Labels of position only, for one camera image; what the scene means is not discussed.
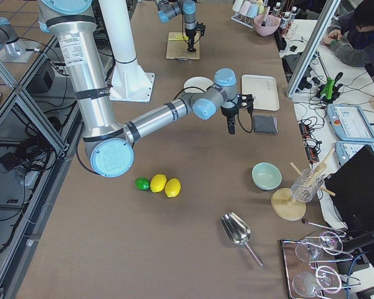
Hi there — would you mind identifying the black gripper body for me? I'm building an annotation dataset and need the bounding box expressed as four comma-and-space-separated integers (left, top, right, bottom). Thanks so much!
221, 105, 239, 122
185, 27, 196, 39

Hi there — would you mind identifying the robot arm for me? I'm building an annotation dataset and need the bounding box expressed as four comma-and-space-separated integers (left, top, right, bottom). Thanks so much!
38, 1, 238, 178
155, 0, 198, 52

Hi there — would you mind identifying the cream rectangular tray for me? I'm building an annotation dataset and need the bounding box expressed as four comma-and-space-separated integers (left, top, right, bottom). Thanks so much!
241, 74, 279, 111

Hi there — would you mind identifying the wine glass rack tray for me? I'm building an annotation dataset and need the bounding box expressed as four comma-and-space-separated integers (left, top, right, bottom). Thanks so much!
280, 230, 361, 298

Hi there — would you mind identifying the wooden cutting board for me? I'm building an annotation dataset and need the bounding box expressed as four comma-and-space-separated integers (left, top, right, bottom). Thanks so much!
166, 32, 200, 60

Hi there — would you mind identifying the grey folded cloth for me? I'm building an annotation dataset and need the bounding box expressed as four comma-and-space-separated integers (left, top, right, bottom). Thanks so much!
253, 115, 278, 135

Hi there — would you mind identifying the cream round plate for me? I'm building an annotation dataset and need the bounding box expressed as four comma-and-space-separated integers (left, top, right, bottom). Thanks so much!
183, 77, 213, 93

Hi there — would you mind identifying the white cup rack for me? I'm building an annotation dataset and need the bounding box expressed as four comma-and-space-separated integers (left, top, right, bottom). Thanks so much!
231, 0, 268, 29

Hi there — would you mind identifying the mint green bowl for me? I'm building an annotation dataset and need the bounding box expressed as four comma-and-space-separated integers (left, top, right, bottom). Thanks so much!
251, 163, 282, 191

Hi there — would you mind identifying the metal muddler in bowl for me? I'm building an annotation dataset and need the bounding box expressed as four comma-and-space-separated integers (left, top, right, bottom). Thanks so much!
261, 6, 271, 27

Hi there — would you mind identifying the pink bowl with ice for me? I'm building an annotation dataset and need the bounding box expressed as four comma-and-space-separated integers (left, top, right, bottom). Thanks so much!
254, 14, 281, 37

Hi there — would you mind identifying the yellow lemon far from lime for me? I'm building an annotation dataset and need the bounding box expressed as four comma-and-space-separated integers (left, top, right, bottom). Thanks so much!
165, 178, 181, 198

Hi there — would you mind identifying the yellow lemon near lime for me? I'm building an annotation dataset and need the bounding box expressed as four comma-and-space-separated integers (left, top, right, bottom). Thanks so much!
150, 174, 168, 192

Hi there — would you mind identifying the wooden cup stand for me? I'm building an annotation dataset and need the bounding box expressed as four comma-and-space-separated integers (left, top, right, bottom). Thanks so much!
271, 148, 335, 221

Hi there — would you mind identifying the clear glass mug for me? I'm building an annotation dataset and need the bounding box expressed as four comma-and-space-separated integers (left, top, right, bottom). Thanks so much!
290, 169, 324, 203

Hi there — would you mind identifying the metal scoop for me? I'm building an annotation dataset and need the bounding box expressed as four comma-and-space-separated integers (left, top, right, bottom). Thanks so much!
220, 212, 264, 267

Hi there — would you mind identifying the green lime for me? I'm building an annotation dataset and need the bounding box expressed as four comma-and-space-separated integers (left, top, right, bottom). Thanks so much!
135, 177, 150, 191

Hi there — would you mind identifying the lower blue teach pendant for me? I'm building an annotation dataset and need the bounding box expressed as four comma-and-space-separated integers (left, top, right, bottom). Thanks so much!
335, 141, 367, 166

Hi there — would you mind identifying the blue teach pendant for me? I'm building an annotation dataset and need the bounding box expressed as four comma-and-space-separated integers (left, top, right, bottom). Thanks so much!
327, 104, 374, 143
335, 141, 367, 166

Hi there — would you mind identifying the upper blue teach pendant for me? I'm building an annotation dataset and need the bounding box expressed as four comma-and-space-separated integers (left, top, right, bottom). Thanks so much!
327, 104, 374, 143

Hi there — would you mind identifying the black computer monitor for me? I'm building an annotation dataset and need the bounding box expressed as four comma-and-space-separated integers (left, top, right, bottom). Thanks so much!
325, 145, 374, 232

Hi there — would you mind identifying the person in grey sweater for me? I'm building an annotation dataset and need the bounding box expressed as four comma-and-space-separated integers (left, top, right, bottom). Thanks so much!
322, 0, 374, 77

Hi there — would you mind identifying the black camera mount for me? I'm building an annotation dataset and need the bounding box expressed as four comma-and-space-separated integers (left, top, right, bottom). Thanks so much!
195, 22, 206, 37
237, 94, 254, 114

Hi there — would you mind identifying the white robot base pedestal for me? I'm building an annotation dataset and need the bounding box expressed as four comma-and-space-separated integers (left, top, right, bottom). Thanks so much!
99, 0, 155, 103

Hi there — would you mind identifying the green handled grabber tool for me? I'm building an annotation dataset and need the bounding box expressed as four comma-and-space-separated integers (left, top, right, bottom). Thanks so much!
316, 72, 343, 103

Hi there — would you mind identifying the aluminium frame post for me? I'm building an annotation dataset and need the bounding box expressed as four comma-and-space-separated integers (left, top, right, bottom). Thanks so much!
285, 0, 340, 99

